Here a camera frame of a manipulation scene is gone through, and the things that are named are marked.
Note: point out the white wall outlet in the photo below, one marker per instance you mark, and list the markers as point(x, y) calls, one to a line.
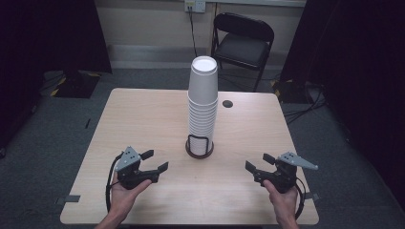
point(195, 5)

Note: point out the grey tape strip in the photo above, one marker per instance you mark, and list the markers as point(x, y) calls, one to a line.
point(68, 199)
point(313, 196)

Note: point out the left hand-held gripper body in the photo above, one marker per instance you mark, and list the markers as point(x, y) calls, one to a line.
point(132, 178)

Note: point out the person's right hand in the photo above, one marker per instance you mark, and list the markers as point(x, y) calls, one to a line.
point(283, 202)

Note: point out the black table grommet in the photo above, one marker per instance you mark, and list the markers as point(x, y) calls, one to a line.
point(227, 104)

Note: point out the stack of white paper cups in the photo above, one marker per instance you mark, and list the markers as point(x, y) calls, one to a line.
point(203, 95)

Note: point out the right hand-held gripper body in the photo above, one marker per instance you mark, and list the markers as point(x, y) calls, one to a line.
point(281, 178)

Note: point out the small black floor tape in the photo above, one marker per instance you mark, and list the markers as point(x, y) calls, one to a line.
point(88, 123)

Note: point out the person's left hand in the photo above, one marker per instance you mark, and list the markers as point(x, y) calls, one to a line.
point(122, 198)

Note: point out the black folding chair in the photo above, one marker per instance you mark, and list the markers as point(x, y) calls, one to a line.
point(243, 47)

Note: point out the black curtain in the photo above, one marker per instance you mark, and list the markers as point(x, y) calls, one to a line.
point(47, 38)
point(356, 63)

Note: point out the black stand base yellow tape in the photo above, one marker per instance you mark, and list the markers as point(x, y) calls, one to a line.
point(74, 86)

